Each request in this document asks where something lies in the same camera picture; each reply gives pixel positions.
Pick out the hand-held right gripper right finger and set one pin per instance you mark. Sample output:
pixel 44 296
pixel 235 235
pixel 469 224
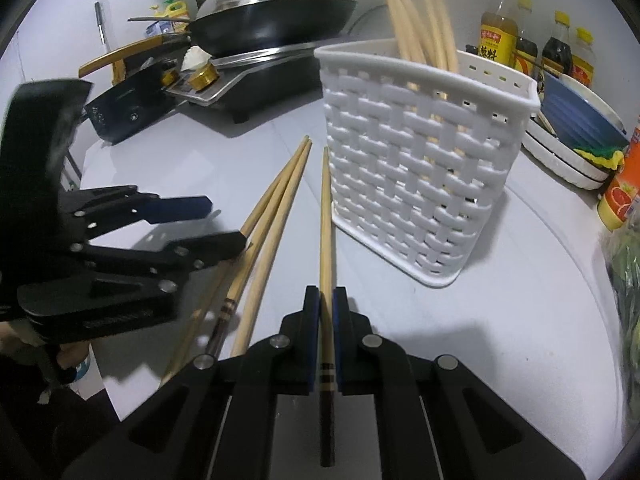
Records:
pixel 337 340

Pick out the yellow-capped dark sauce bottle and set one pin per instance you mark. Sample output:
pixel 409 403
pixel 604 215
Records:
pixel 556 52
pixel 526 55

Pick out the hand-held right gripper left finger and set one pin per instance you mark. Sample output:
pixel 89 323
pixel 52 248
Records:
pixel 314 340

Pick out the yellow green sponge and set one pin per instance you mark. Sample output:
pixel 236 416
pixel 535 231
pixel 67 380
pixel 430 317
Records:
pixel 602 157

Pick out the grey metal bar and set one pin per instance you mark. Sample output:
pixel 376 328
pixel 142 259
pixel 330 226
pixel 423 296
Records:
pixel 100 22

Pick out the white woven plastic basket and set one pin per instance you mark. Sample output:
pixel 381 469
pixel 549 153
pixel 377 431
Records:
pixel 400 160

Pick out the person's left hand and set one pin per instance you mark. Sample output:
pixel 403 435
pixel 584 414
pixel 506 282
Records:
pixel 70 357

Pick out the red-capped seasoning oil bottle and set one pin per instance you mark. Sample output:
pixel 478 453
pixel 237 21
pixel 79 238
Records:
pixel 497 35

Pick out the wooden chopstick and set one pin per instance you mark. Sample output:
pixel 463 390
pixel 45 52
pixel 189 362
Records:
pixel 280 177
pixel 270 260
pixel 326 240
pixel 227 305

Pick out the clear plastic bag of vegetables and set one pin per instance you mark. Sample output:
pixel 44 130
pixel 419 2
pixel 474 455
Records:
pixel 627 285

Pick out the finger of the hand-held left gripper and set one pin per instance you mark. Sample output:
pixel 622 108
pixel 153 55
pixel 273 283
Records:
pixel 215 247
pixel 180 207

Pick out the orange dish soap bottle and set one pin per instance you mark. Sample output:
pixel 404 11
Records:
pixel 622 190

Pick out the blue bowl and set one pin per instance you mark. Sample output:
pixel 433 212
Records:
pixel 575 120

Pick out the white crumpled paper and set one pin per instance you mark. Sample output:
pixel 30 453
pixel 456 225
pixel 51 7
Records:
pixel 192 57

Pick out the white plate dark rim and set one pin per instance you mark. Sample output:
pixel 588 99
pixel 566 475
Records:
pixel 560 160
pixel 555 172

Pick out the bunch of wooden chopsticks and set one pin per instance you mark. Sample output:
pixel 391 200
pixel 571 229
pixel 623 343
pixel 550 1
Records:
pixel 400 20

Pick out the dark electric pot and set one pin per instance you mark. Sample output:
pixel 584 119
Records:
pixel 125 110

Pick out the yellow detergent bottle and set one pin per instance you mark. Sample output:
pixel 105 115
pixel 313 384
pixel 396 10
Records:
pixel 172 12

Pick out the silver induction cooker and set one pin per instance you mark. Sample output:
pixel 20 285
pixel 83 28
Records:
pixel 260 85

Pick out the dark wooden utensil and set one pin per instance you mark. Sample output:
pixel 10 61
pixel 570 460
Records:
pixel 542 67

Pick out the yellow-capped amber sauce bottle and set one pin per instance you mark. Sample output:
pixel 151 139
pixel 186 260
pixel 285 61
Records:
pixel 582 67

